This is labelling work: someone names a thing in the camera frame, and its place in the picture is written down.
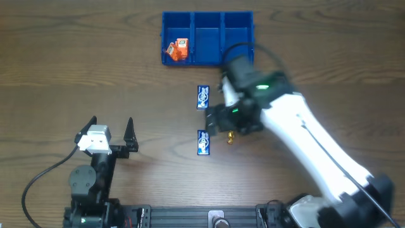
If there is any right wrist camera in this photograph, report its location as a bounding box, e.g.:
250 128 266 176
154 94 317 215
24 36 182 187
220 75 240 108

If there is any blue tray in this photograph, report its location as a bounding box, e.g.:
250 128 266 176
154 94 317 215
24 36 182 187
161 11 256 67

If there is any mounting rail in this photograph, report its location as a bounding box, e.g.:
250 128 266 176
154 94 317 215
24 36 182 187
63 204 287 228

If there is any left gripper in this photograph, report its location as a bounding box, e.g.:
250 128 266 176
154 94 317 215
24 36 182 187
74 115 140 160

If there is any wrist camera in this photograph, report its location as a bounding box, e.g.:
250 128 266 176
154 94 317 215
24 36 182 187
77 124 113 156
220 75 240 108

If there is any blue candy pack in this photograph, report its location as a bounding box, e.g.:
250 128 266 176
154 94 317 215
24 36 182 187
196 84 211 111
197 129 211 156

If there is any orange candy box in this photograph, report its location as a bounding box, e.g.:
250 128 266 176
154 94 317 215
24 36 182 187
165 42 184 62
175 37 190 60

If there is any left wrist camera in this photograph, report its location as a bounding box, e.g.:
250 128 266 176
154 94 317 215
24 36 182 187
77 124 113 156

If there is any black cable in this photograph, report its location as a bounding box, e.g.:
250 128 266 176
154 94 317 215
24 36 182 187
220 42 290 80
21 144 80 228

